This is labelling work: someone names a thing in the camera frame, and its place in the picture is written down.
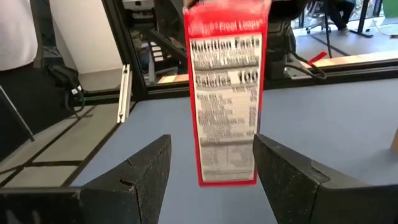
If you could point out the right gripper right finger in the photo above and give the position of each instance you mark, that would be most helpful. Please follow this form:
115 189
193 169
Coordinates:
295 199

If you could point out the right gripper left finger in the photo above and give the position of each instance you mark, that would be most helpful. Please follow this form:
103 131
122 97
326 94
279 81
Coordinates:
124 199

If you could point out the red Froot Loops cereal box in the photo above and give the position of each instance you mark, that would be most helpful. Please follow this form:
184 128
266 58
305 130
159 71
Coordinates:
227 109

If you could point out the light wooden slatted shelf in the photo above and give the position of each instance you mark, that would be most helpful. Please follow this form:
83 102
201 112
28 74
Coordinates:
395 140

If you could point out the black bulky equipment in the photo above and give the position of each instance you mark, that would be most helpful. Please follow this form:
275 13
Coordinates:
18 109

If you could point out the red tag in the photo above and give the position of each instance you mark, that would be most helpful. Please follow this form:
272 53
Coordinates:
317 58

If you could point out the white office chair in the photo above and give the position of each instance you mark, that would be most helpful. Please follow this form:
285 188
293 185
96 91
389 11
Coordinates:
317 26

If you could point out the person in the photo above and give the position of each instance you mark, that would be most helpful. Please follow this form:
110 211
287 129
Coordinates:
340 15

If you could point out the black side table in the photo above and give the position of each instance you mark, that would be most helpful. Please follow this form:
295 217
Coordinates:
364 15

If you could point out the white aluminium bracket bar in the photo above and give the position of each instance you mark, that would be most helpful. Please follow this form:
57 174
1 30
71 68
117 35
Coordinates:
124 93

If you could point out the black aluminium rig frame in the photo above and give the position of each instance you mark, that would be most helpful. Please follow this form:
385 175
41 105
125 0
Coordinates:
121 31

